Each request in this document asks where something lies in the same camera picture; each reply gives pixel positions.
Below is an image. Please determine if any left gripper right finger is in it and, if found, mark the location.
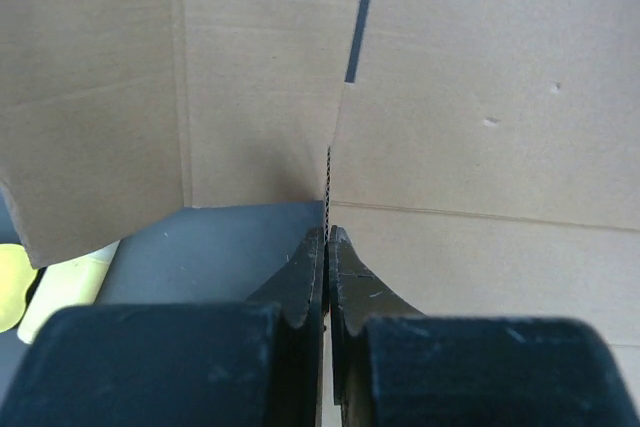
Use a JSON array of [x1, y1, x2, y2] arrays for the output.
[[327, 226, 424, 426]]

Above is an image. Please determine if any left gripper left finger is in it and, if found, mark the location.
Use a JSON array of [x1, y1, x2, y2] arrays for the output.
[[247, 227, 326, 426]]

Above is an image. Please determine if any brown cardboard box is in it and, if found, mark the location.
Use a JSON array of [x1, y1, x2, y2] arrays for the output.
[[1, 0, 639, 426]]

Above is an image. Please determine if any yellow highlighter pen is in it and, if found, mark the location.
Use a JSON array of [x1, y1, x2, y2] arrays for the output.
[[17, 241, 119, 344]]

